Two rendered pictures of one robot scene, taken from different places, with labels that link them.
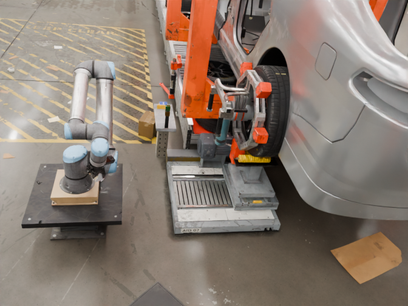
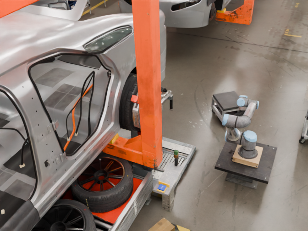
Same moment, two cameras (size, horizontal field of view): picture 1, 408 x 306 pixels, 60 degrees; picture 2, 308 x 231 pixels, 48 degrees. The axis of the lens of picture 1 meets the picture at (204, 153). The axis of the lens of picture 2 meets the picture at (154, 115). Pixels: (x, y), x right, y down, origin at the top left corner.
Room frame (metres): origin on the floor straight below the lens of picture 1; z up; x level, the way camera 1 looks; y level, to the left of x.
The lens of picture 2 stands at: (4.66, 1.97, 3.12)
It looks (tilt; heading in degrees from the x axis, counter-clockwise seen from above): 36 degrees down; 222
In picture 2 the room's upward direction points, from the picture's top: 2 degrees counter-clockwise
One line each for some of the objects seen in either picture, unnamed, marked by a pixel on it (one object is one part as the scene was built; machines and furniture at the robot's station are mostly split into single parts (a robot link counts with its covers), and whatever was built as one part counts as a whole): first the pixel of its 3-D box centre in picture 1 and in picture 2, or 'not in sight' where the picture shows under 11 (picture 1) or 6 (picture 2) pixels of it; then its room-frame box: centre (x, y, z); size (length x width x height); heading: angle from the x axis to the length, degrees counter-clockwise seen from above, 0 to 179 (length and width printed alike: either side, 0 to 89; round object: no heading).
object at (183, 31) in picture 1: (198, 27); not in sight; (4.63, 0.34, 0.69); 0.52 x 0.17 x 0.35; 105
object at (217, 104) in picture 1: (231, 97); (123, 142); (2.77, -0.15, 0.69); 0.52 x 0.17 x 0.35; 105
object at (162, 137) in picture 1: (162, 136); (167, 195); (2.72, 0.41, 0.21); 0.10 x 0.10 x 0.42; 15
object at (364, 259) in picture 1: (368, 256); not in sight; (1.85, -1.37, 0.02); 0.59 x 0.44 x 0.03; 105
